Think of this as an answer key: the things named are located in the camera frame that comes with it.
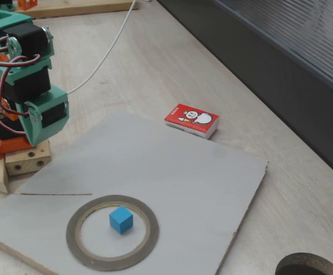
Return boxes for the orange green leader arm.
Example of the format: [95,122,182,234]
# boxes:
[0,0,38,12]

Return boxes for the blue cube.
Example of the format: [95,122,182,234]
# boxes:
[108,205,134,235]

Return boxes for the red cartoon print box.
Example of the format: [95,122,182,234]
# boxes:
[164,103,220,140]

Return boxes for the wooden block with screw holes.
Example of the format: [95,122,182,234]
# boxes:
[5,139,52,176]

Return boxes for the long wooden plank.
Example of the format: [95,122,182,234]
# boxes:
[23,0,140,19]

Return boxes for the grey board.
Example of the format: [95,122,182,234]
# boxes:
[0,110,269,275]

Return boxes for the dark ribbed glass partition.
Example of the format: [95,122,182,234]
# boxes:
[157,0,333,186]

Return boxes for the red white black servo wires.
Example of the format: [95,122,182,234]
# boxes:
[0,36,42,157]

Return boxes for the white usb cable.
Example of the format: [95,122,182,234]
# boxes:
[68,0,136,95]

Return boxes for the grey tape ring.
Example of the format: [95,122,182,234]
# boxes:
[65,194,160,272]

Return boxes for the round desk cable hole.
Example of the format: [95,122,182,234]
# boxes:
[275,252,333,275]

